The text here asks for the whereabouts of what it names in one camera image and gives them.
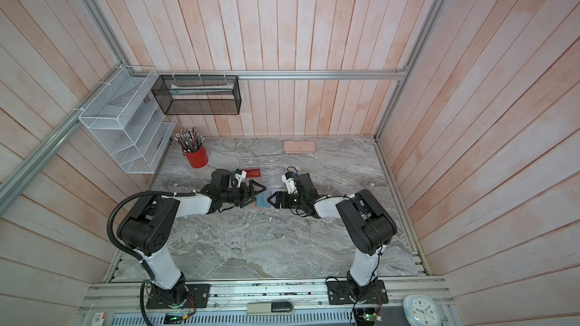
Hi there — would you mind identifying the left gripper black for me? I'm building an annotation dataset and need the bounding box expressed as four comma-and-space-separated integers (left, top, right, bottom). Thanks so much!
221, 180, 267, 208

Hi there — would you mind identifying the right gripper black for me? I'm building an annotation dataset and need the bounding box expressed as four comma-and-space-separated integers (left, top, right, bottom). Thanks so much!
268, 192, 308, 209

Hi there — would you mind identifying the teal credit card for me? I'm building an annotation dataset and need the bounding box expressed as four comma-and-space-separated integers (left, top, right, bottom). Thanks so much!
257, 193, 273, 209

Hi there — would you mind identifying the red credit card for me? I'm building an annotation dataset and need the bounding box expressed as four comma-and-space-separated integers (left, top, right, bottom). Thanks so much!
244, 168, 261, 178

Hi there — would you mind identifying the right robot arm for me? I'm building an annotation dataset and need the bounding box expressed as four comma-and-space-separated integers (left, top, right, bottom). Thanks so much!
267, 171, 397, 306

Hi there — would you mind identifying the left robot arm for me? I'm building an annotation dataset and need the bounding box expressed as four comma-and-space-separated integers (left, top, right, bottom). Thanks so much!
107, 169, 267, 308

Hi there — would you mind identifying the clear acrylic organizer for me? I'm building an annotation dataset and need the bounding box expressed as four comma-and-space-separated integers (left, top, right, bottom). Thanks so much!
238, 155, 289, 187

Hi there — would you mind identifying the red pen cup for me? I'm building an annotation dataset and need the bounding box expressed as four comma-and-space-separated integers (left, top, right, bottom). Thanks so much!
183, 146, 209, 169

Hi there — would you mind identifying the grey black handheld device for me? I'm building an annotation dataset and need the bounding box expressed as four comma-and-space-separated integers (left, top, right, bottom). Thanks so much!
246, 300, 294, 315

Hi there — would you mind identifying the white analog clock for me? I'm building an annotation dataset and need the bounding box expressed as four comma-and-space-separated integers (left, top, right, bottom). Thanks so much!
403, 294, 443, 326

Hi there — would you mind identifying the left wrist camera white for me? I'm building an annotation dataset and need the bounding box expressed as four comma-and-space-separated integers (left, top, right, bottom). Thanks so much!
231, 169, 247, 188

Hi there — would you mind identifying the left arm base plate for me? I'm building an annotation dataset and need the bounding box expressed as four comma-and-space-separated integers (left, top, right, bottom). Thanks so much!
146, 284, 211, 309

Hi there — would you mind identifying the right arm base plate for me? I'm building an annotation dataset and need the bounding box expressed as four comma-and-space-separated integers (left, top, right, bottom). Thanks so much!
325, 277, 389, 305

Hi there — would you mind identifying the black mesh wall basket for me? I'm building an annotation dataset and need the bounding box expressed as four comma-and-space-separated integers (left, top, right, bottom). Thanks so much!
152, 74, 242, 116

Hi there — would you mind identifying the white wire mesh shelf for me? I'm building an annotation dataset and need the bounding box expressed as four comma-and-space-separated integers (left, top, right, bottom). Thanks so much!
79, 66, 177, 174

